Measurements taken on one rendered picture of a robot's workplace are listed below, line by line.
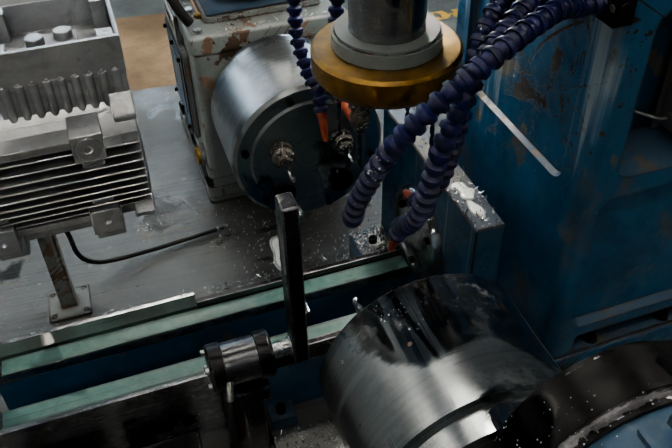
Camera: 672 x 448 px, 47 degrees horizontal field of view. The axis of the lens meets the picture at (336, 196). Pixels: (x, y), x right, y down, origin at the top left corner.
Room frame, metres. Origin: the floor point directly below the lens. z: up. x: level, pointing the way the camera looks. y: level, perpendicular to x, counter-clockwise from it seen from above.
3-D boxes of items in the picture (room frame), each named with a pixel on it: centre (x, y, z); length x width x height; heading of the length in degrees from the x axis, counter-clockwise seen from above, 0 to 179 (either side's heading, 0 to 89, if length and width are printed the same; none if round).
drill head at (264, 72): (1.13, 0.08, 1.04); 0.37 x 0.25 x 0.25; 18
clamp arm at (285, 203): (0.63, 0.05, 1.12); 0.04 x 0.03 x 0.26; 108
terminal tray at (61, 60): (0.67, 0.27, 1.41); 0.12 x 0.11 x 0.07; 108
